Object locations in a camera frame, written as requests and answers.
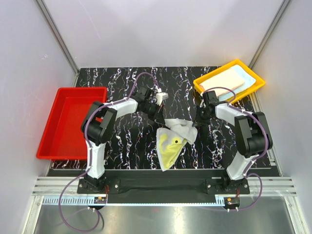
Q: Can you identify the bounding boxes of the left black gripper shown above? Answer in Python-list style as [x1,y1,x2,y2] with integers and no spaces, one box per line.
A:
[143,101,165,125]

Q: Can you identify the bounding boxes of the olive yellow towel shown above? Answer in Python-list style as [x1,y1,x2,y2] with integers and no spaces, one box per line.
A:
[156,118,198,172]

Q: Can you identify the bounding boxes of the pink towel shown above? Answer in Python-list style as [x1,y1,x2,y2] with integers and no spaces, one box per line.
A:
[199,70,245,97]

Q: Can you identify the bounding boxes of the light blue towel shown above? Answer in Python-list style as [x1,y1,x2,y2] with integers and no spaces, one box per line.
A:
[219,64,256,101]

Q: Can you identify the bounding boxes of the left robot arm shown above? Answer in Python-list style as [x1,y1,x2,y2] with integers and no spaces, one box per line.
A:
[77,87,169,194]

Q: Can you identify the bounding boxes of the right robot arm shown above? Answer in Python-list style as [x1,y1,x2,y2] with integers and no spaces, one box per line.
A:
[193,89,273,194]

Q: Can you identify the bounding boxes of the yellow plastic tray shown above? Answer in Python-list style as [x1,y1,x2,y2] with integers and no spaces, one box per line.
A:
[194,59,266,103]

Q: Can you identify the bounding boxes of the red plastic bin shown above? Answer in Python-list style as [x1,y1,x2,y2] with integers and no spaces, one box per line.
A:
[37,87,107,160]

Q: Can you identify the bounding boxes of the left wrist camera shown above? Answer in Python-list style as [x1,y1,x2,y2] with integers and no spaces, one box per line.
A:
[153,92,169,106]

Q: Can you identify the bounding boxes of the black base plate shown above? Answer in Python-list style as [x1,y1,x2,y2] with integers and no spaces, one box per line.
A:
[77,169,250,206]

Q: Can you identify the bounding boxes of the white slotted cable duct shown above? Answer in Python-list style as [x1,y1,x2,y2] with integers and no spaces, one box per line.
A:
[43,196,108,206]

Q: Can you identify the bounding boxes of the left aluminium frame post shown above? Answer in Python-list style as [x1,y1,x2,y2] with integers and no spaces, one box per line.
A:
[35,0,80,87]

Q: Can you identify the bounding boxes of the aluminium frame post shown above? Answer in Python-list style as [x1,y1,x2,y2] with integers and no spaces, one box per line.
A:
[35,0,80,87]
[248,0,292,69]

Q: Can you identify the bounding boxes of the right aluminium frame post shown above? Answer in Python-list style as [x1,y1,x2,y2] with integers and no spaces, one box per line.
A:
[248,0,292,69]

